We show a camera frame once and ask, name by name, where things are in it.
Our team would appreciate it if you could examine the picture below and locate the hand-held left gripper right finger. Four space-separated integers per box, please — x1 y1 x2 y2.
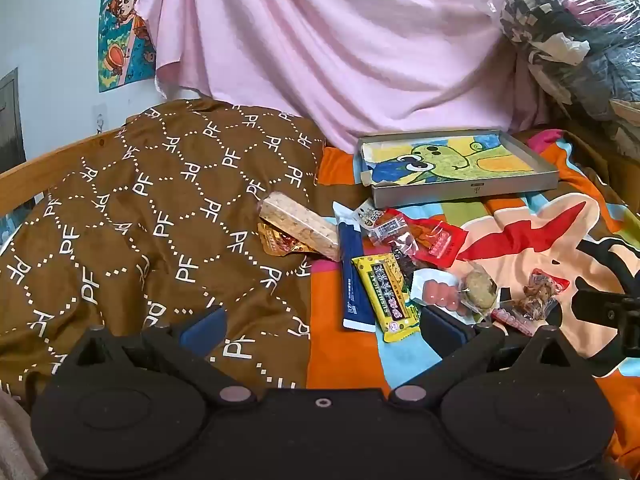
389 305 582 408

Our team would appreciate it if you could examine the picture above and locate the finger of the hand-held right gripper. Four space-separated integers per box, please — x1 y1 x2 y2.
571 286 640 362

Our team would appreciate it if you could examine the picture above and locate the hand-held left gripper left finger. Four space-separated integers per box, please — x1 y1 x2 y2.
65 305 258 408

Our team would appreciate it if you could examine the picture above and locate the pink sausage packet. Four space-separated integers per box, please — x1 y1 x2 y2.
409 267 471 318

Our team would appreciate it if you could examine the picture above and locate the clear cookie packet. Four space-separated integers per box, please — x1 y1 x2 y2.
457 259 501 318

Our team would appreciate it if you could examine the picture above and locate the dried meat snack packet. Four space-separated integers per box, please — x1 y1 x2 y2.
491 268 571 336

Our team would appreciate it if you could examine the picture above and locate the yellow snack bar packet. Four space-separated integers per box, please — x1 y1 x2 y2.
351 254 421 343

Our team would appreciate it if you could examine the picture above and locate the blue and white snack packet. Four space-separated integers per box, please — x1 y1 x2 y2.
332 201 376 332

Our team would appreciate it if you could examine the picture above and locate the gold snack packet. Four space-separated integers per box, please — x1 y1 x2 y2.
257 222 313 257

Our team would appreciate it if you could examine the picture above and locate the puffed rice cracker bar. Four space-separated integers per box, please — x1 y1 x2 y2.
258 191 343 262

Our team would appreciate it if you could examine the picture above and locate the grey box with cartoon drawing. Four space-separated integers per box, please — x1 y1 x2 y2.
357 127 560 209

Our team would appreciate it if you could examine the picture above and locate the colourful printed blanket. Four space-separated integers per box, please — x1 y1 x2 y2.
305 127 640 471

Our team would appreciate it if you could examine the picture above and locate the brown patterned blanket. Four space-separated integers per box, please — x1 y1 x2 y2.
0 99 328 396

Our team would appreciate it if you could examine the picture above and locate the beige fleece cloth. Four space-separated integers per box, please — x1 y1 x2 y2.
0 389 48 480

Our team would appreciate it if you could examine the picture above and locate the plastic wrapped quilt bundle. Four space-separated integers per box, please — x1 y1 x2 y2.
500 0 640 122

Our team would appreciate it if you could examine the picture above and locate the wooden bed frame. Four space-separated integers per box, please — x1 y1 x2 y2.
0 125 133 216

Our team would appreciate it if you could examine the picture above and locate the dark wall frame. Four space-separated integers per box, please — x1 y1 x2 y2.
0 67 27 171

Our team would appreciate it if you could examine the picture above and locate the cartoon wall poster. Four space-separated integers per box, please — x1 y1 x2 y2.
97 0 161 93

